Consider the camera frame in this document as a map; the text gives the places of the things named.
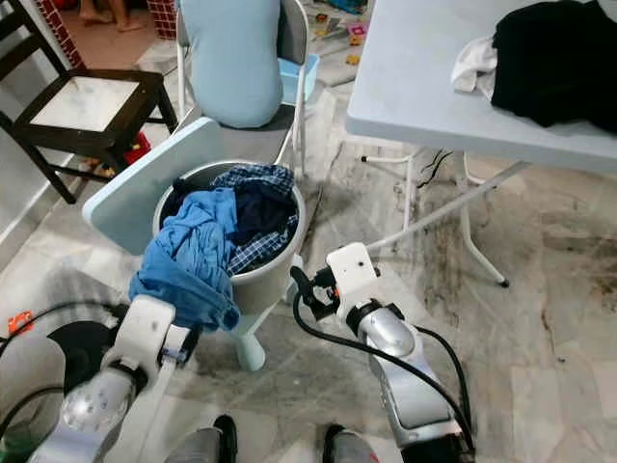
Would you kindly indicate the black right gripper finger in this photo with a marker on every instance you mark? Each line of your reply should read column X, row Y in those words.
column 301, row 286

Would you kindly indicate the black garment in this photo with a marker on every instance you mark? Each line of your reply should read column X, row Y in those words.
column 559, row 63

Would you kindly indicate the grey lidded laundry basket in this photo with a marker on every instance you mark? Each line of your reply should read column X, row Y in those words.
column 270, row 280

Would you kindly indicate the navy garment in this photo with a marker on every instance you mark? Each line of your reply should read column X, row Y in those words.
column 265, row 217

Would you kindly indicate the robot left leg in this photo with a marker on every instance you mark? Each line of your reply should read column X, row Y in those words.
column 212, row 446

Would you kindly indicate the robot leg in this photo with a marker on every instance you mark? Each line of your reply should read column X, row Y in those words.
column 212, row 446
column 347, row 449

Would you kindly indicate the blue checked shirt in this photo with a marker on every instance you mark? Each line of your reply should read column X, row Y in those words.
column 265, row 183

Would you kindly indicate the robot right leg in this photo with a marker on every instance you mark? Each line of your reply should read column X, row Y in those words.
column 347, row 449

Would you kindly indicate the adult person light trousers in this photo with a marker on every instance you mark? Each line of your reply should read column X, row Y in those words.
column 24, row 371

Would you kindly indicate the orange square toy piece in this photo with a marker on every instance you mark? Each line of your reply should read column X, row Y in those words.
column 19, row 321

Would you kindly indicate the red plastic toy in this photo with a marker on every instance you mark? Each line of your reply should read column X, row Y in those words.
column 135, row 149

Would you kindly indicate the light blue plastic basin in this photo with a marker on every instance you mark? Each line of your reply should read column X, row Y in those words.
column 304, row 77

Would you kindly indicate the grey plastic folding table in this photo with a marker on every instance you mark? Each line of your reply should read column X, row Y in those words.
column 405, row 77

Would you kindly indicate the light blue pillow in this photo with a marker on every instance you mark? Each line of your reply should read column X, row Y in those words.
column 231, row 58

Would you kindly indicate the dark wooden chair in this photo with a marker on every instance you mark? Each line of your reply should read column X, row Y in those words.
column 96, row 101

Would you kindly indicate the grey metal folding chair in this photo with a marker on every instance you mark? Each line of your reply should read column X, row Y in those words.
column 294, row 29

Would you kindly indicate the white crumpled garment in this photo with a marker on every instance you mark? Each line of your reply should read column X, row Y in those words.
column 472, row 68

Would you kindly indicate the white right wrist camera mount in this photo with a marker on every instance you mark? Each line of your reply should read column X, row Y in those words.
column 352, row 270

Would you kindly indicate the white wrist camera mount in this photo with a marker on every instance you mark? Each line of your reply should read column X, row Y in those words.
column 352, row 270
column 149, row 333

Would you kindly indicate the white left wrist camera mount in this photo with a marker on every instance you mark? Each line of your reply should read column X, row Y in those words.
column 149, row 333

